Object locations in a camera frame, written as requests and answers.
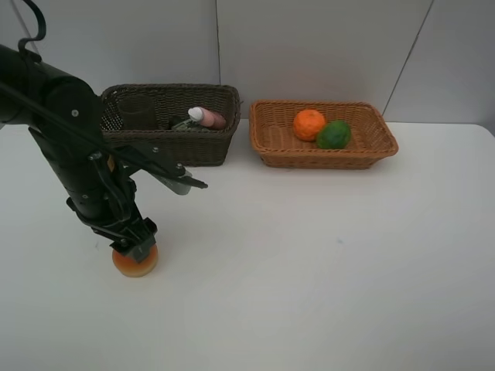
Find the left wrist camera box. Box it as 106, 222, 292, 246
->
111, 141, 209, 196

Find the dark brown wicker basket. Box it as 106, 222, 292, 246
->
101, 83, 241, 167

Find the orange mandarin fruit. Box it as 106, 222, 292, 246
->
292, 109, 326, 142

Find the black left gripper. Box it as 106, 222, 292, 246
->
66, 181, 157, 263

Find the round brown bread bun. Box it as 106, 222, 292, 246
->
111, 246, 159, 277

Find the black pump bottle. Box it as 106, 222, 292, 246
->
169, 116, 203, 131

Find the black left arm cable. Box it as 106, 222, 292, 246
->
0, 0, 136, 221

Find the pink lotion bottle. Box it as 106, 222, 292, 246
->
188, 107, 227, 130

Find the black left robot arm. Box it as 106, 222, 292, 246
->
1, 46, 157, 264

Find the orange wicker basket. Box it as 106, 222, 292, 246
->
249, 100, 398, 169

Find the green lime fruit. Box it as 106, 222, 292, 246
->
316, 120, 351, 150

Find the translucent mauve plastic cup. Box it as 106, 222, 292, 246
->
118, 94, 158, 131

